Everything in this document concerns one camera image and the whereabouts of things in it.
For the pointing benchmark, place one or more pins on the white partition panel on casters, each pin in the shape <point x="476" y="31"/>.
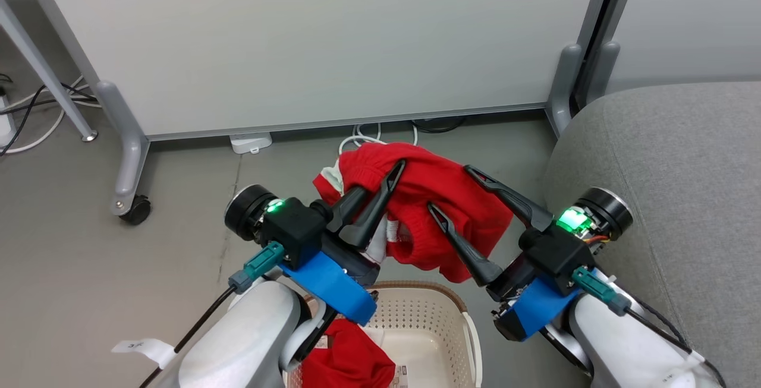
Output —
<point x="309" y="37"/>

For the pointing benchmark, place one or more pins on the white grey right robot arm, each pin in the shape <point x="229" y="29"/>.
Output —
<point x="624" y="352"/>

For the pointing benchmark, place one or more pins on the white paper tag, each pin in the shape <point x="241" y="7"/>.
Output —
<point x="142" y="349"/>

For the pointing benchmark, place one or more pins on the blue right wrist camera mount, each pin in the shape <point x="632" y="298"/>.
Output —
<point x="538" y="311"/>

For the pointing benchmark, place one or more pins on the white partition panel grey post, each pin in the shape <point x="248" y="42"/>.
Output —
<point x="689" y="19"/>

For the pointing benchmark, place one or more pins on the white power adapter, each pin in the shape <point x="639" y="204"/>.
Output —
<point x="251" y="142"/>

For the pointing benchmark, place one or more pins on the grey metal table leg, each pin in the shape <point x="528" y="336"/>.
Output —
<point x="41" y="64"/>

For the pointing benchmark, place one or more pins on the red knitted garment white trim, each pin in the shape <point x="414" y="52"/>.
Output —
<point x="440" y="198"/>

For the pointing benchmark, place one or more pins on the red garment with label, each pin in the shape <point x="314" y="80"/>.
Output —
<point x="348" y="358"/>

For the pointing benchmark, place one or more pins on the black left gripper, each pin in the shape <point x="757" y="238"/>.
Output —
<point x="294" y="227"/>

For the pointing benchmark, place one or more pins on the white power strip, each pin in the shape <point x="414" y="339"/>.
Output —
<point x="5" y="120"/>

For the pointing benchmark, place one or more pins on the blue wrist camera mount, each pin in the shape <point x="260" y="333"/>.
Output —
<point x="330" y="287"/>
<point x="538" y="311"/>

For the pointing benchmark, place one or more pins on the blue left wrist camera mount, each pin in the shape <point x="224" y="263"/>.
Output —
<point x="330" y="287"/>

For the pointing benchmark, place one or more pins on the cream perforated laundry basket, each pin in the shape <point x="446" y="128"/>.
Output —
<point x="425" y="328"/>

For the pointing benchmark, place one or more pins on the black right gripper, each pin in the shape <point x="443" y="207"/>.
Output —
<point x="556" y="254"/>

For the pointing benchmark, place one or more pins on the grey fabric sofa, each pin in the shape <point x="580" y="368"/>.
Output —
<point x="684" y="186"/>

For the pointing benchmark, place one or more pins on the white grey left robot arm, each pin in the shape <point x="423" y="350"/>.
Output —
<point x="250" y="340"/>

